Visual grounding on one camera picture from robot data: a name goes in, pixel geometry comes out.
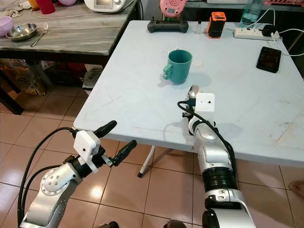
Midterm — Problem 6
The steel spoon with round bowl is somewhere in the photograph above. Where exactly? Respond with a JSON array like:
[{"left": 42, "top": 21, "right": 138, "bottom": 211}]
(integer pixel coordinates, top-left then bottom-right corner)
[{"left": 188, "top": 84, "right": 201, "bottom": 101}]

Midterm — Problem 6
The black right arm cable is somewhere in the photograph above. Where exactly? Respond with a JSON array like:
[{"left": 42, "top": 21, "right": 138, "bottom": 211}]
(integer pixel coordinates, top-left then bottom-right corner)
[{"left": 177, "top": 99, "right": 238, "bottom": 177}]

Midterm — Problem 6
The white plastic bin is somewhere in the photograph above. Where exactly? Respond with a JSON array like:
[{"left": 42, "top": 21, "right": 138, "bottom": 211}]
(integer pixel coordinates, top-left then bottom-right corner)
[{"left": 83, "top": 66, "right": 104, "bottom": 92}]

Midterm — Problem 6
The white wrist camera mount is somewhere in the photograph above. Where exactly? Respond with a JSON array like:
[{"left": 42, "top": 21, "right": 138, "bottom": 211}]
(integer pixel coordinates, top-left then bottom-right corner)
[
  {"left": 195, "top": 93, "right": 215, "bottom": 113},
  {"left": 74, "top": 130, "right": 104, "bottom": 168}
]

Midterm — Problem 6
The black power adapter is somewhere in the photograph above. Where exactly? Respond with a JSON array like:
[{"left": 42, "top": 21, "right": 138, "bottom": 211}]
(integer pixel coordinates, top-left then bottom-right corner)
[{"left": 262, "top": 23, "right": 277, "bottom": 37}]

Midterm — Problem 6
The black robot right foot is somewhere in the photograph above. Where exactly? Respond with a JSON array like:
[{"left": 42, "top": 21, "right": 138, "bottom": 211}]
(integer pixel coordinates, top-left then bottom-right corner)
[{"left": 164, "top": 220, "right": 189, "bottom": 228}]

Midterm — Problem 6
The red plastic cup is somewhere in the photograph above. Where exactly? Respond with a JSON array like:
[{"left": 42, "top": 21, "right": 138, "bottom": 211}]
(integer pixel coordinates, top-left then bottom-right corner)
[{"left": 36, "top": 0, "right": 56, "bottom": 15}]

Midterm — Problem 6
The black square display device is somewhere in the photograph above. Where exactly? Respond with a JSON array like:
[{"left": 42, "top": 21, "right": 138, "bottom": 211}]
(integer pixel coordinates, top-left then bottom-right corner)
[{"left": 256, "top": 46, "right": 283, "bottom": 74}]

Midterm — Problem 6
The purple plastic bowl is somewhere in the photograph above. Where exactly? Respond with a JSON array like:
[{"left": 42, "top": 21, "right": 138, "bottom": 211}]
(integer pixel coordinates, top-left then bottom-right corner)
[{"left": 0, "top": 16, "right": 14, "bottom": 37}]

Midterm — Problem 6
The white power strip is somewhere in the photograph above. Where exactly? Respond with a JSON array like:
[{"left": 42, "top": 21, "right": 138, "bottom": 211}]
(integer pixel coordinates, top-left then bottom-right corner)
[{"left": 234, "top": 26, "right": 272, "bottom": 40}]

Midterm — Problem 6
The teal ceramic mug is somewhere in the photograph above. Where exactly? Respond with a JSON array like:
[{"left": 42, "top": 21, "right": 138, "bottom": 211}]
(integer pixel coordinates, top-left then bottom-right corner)
[{"left": 163, "top": 49, "right": 193, "bottom": 85}]

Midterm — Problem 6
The clear plastic water bottle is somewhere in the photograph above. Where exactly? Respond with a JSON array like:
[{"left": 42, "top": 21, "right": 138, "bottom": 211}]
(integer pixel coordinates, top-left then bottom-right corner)
[{"left": 239, "top": 0, "right": 266, "bottom": 28}]

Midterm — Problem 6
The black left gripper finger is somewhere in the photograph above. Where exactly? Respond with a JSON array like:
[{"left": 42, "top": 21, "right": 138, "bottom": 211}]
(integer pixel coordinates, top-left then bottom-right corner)
[
  {"left": 94, "top": 120, "right": 118, "bottom": 139},
  {"left": 114, "top": 140, "right": 137, "bottom": 166}
]

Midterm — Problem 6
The white kitchen appliance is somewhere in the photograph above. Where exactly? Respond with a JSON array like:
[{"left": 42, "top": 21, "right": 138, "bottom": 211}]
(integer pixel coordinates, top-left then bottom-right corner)
[{"left": 84, "top": 0, "right": 139, "bottom": 13}]

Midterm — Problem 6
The pink round gadget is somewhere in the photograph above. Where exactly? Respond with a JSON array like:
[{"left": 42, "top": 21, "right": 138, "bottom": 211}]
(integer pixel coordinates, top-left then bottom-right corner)
[{"left": 160, "top": 0, "right": 188, "bottom": 18}]

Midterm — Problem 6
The black remote controller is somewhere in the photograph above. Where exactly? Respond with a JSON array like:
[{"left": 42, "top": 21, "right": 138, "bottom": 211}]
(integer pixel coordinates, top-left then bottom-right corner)
[{"left": 147, "top": 19, "right": 190, "bottom": 34}]

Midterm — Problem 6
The printed yellow sack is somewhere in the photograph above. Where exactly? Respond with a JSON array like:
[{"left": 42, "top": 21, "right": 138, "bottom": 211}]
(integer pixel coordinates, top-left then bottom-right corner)
[{"left": 2, "top": 59, "right": 52, "bottom": 96}]

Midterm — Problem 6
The white folding table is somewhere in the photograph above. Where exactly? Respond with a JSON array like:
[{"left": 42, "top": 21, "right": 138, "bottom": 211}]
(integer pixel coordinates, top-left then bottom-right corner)
[{"left": 74, "top": 20, "right": 304, "bottom": 179}]

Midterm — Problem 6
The white thin cable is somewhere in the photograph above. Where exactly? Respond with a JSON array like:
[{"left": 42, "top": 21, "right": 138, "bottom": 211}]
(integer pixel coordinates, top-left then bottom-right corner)
[{"left": 272, "top": 28, "right": 304, "bottom": 57}]

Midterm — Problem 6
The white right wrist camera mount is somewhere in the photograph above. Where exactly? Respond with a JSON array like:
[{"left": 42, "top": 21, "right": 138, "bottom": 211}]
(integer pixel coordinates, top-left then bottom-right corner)
[{"left": 195, "top": 93, "right": 215, "bottom": 113}]

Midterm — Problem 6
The stainless steel bowl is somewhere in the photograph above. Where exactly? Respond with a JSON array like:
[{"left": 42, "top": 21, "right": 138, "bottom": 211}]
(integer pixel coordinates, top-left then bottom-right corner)
[{"left": 7, "top": 23, "right": 38, "bottom": 42}]

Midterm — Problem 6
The bare human foot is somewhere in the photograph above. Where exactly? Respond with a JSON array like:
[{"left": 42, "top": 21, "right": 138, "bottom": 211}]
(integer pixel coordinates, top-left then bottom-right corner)
[{"left": 289, "top": 180, "right": 304, "bottom": 200}]

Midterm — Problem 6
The orange and black battery pack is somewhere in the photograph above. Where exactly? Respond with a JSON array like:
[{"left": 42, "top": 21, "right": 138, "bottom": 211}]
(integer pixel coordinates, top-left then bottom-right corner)
[{"left": 207, "top": 11, "right": 227, "bottom": 39}]

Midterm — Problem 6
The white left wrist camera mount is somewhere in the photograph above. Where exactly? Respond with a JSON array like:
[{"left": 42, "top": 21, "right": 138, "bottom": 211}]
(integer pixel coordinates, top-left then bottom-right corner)
[{"left": 74, "top": 130, "right": 104, "bottom": 168}]

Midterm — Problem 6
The grey wood-look table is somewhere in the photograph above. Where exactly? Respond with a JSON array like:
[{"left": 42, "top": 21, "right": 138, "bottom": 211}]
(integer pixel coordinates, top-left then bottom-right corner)
[{"left": 0, "top": 4, "right": 141, "bottom": 116}]

